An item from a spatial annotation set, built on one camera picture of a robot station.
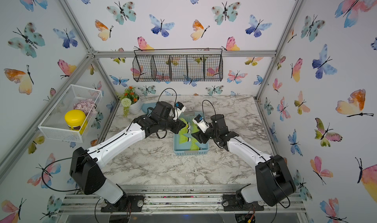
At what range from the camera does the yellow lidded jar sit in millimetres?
642

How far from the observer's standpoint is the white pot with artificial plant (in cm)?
101

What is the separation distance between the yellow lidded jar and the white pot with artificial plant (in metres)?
0.34
